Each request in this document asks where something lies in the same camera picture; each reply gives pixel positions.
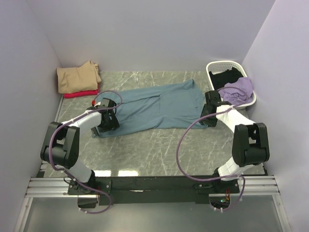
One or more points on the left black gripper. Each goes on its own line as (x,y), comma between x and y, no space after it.
(113,124)

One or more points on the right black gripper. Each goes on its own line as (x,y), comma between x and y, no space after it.
(203,119)

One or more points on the blue t shirt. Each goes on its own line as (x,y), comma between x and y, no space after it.
(160,107)

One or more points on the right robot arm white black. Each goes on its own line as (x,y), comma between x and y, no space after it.
(250,141)

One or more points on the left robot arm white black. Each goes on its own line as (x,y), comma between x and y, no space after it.
(61,142)

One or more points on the folded pink t shirt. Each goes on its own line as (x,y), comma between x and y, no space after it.
(80,94)

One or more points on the black t shirt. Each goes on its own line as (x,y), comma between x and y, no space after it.
(229,76)

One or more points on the purple t shirt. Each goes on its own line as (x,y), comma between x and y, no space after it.
(237,93)

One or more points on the folded beige t shirt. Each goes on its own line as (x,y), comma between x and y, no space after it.
(76,79)

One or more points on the white plastic laundry basket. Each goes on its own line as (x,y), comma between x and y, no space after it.
(221,66)

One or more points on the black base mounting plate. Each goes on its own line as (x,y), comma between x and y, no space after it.
(159,189)

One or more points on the aluminium rail frame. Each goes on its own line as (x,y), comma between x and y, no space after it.
(48,207)

